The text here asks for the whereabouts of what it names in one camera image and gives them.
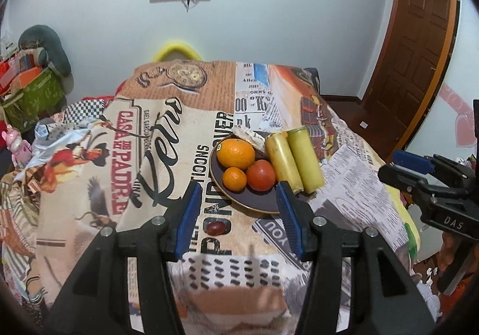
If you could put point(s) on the pink toy figure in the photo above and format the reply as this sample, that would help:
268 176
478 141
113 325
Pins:
17 146

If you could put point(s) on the small white floor object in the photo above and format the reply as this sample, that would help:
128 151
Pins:
363 125

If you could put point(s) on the white wardrobe sliding door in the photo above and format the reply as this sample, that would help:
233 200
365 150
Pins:
467 58

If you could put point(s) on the red tomato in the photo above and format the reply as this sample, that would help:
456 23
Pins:
261 175

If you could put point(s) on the striped patterned bedsheet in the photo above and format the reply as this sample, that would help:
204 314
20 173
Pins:
18 215

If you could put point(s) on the red gift bag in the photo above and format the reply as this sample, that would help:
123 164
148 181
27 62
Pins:
6 73

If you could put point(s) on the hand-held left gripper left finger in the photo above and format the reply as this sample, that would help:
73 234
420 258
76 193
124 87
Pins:
189 221

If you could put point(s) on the green storage box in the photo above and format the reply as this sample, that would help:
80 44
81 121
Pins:
37 97

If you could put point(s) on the large orange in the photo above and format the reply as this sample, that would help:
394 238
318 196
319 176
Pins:
235 152

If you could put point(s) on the small dark red grape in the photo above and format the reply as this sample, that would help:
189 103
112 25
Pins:
217 228

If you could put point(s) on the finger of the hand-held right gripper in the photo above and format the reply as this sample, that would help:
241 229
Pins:
402 179
411 162

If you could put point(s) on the purple round plate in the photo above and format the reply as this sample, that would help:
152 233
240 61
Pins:
239 201

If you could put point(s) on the printed newspaper pattern cloth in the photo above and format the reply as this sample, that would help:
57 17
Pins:
157 140

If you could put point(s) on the checkered cloth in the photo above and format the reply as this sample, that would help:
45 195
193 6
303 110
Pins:
88 108

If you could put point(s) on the light blue patterned cloth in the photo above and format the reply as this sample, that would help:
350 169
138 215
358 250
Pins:
56 134

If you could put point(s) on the small orange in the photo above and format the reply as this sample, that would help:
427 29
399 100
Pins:
234 178

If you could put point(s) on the grey plush toy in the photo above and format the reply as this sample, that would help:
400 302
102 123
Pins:
52 47

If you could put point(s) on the dark blue cloth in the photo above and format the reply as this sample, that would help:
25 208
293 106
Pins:
313 78

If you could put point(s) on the brown wooden door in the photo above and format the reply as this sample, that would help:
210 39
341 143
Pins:
411 58

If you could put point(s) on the yellow cloth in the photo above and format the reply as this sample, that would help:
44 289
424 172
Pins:
406 219

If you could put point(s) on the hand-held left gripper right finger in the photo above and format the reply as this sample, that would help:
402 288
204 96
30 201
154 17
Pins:
290 221

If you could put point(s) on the orange cardboard box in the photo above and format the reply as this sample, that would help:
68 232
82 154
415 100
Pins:
28 76

